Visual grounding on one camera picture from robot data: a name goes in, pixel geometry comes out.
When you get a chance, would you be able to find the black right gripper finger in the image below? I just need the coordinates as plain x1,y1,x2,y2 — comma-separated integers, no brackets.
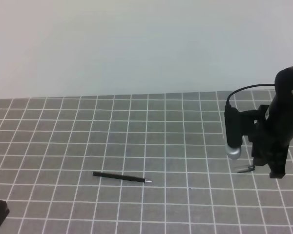
268,146,289,179
251,143,267,166

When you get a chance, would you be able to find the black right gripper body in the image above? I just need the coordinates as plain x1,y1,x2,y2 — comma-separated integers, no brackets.
239,104,293,165

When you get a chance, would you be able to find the translucent pen cap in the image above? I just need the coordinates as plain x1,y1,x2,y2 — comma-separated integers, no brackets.
234,164,255,174

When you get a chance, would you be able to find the black pen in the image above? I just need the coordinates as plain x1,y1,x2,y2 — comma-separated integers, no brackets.
92,172,152,183

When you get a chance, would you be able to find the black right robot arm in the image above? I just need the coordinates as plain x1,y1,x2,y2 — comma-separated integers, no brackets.
247,66,293,178

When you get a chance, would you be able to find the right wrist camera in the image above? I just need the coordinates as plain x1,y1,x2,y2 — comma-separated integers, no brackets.
224,104,242,160

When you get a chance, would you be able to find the right camera cable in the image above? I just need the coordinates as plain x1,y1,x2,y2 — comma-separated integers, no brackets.
225,83,276,108

